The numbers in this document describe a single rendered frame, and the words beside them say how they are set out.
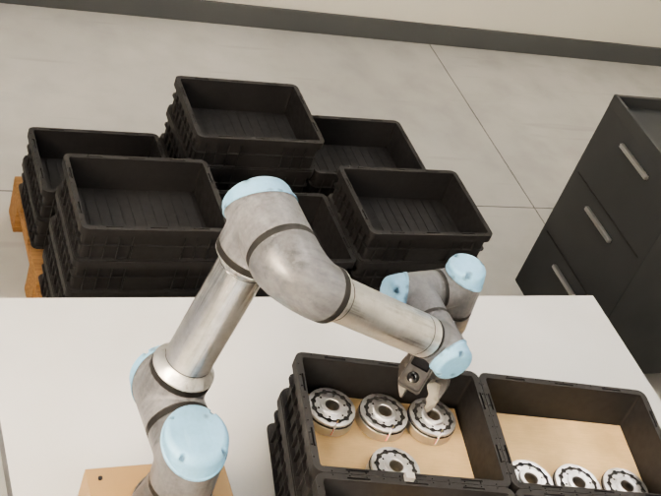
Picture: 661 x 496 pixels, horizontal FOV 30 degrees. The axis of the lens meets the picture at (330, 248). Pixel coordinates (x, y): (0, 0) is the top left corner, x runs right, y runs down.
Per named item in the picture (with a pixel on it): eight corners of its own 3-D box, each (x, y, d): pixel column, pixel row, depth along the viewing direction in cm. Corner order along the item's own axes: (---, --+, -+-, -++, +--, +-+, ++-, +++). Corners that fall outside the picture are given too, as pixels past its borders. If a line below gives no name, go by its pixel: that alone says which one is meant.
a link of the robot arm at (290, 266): (309, 271, 180) (492, 352, 215) (283, 219, 187) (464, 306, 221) (257, 321, 184) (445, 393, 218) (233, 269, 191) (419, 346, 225)
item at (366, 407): (365, 431, 244) (366, 429, 244) (355, 393, 251) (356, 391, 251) (411, 434, 247) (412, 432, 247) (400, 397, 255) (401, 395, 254)
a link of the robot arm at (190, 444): (158, 512, 210) (175, 464, 201) (138, 449, 218) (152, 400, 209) (224, 501, 215) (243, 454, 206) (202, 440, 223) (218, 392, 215)
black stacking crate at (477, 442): (296, 511, 230) (314, 472, 223) (278, 392, 252) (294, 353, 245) (489, 525, 242) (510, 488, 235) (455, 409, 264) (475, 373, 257)
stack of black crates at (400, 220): (323, 346, 366) (371, 233, 338) (293, 277, 386) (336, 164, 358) (440, 343, 383) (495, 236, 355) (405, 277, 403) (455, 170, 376)
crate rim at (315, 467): (310, 479, 224) (314, 470, 222) (290, 358, 246) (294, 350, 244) (509, 495, 236) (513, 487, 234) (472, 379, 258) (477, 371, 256)
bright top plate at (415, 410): (414, 435, 247) (415, 433, 247) (403, 397, 255) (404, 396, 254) (459, 438, 251) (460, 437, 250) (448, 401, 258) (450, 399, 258)
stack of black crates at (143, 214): (52, 353, 331) (82, 228, 304) (35, 277, 351) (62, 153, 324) (194, 350, 348) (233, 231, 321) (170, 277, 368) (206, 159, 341)
